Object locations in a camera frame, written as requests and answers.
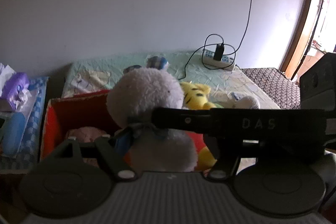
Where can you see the black charger adapter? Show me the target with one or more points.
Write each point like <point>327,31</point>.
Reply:
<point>218,54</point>

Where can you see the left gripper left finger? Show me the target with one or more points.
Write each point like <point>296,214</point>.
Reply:
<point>110,161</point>

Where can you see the red cardboard box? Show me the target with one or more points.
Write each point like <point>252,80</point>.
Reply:
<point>89,110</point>

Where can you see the green patterned bed sheet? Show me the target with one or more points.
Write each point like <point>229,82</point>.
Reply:
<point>93,75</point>

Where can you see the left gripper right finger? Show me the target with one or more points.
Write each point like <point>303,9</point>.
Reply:
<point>228,153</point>

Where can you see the pink bear plush toy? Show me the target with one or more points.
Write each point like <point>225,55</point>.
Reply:
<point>85,134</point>

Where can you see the purple tissue pack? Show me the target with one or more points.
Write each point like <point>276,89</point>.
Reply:
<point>13,88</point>

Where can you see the green bean plush toy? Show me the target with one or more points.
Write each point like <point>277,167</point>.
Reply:
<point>244,101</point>

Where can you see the brown patterned blanket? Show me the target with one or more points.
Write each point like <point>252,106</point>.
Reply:
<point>284,92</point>

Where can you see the blue checked box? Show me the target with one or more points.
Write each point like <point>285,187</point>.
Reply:
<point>28,153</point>

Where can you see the white bunny plush toy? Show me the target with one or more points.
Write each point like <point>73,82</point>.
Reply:
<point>131,102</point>

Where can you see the yellow tiger plush toy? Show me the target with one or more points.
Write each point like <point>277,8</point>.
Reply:
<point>196,97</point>

